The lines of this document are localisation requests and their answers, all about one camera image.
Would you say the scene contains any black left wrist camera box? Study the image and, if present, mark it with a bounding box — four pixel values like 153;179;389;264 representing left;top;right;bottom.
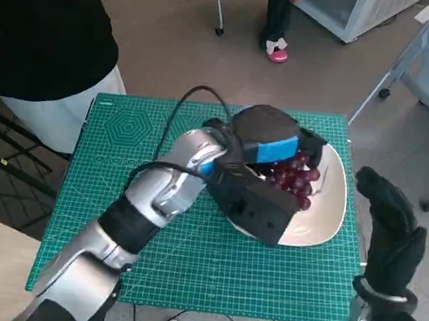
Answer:
201;159;303;250

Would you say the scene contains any person in black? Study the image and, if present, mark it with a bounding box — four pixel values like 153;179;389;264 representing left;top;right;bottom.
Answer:
0;0;125;167

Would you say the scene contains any person with pink shoes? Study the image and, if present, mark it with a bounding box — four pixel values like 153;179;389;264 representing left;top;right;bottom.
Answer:
258;0;301;65

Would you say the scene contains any white mesh cabinet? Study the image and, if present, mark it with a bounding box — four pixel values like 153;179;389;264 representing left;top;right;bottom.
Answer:
290;0;425;51

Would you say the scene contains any black wire rack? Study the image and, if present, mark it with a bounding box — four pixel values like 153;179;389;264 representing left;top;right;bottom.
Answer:
0;106;75;230

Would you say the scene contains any green cutting mat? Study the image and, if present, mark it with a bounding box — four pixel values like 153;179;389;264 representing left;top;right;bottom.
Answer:
24;87;377;321

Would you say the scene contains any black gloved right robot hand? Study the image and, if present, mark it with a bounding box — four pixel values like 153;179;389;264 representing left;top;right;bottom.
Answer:
344;165;429;299

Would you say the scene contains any white plate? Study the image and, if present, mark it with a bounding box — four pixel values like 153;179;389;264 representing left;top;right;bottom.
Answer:
224;134;353;252

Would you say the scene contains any grey wheeled chair frame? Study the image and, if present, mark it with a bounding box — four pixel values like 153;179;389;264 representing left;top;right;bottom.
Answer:
183;0;229;37

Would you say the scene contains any red toy grapes bunch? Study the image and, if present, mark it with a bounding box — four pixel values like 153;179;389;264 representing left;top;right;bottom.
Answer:
258;147;323;213

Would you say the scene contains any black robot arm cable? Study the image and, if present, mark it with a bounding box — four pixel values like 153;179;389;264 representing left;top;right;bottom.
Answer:
127;81;246;205

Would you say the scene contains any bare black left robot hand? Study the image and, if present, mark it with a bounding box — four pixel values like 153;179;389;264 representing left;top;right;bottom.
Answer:
228;102;331;171

